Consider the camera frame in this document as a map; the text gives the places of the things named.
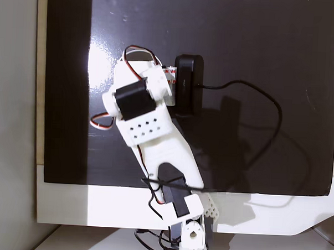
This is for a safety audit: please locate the black camera cable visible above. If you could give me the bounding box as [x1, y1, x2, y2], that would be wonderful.
[139, 75, 285, 225]

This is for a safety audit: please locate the red white black servo wire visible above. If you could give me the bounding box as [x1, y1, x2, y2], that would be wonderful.
[121, 44, 163, 82]
[89, 111, 119, 132]

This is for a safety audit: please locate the black base cable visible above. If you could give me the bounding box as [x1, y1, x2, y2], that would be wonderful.
[133, 228, 181, 250]

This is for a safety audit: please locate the black oval camera box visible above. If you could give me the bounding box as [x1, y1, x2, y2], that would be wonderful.
[172, 54, 205, 117]

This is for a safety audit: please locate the black table mat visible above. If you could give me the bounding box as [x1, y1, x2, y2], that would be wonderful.
[39, 0, 334, 198]

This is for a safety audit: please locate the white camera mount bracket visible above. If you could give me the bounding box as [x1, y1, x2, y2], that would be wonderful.
[161, 65, 178, 106]

